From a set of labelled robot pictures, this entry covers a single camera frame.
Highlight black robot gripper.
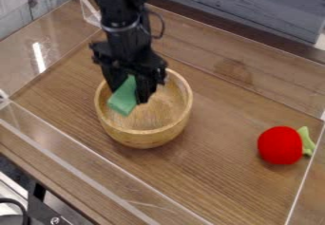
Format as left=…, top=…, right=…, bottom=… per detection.
left=89, top=23, right=165, bottom=104

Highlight green rectangular block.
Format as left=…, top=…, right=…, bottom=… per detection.
left=106, top=75, right=137, bottom=117

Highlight light wooden bowl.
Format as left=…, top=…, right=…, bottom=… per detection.
left=93, top=68, right=192, bottom=149

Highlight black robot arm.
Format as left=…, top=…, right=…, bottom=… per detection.
left=88, top=0, right=167, bottom=103

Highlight red plush tomato toy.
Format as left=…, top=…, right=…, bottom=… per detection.
left=257, top=126, right=315, bottom=165

